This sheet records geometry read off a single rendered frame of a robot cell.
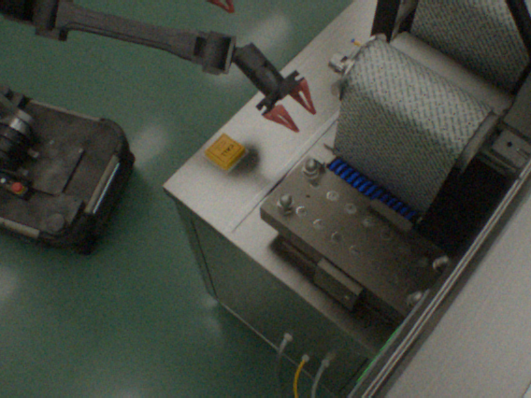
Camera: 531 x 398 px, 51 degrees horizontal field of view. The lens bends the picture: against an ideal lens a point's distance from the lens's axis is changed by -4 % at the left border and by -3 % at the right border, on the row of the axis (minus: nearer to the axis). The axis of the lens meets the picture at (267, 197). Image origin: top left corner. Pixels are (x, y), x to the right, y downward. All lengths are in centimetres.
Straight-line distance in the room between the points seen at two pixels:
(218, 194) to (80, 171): 99
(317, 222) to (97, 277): 130
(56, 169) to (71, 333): 62
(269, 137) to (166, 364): 105
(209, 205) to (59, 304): 112
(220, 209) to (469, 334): 92
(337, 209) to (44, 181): 133
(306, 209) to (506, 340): 75
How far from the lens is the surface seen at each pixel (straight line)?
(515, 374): 46
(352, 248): 114
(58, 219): 206
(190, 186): 134
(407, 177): 112
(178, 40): 119
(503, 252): 49
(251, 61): 117
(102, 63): 282
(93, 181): 218
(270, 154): 137
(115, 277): 227
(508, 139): 101
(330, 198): 118
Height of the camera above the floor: 208
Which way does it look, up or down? 64 degrees down
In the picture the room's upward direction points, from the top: 1 degrees counter-clockwise
